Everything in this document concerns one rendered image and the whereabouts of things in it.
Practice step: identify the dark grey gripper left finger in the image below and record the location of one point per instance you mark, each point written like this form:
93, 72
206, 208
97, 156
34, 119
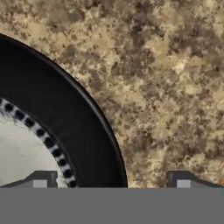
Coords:
43, 178

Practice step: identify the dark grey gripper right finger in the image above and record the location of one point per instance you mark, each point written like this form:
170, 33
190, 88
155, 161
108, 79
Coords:
182, 178

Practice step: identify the black bowl with white centre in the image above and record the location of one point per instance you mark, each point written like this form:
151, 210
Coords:
73, 122

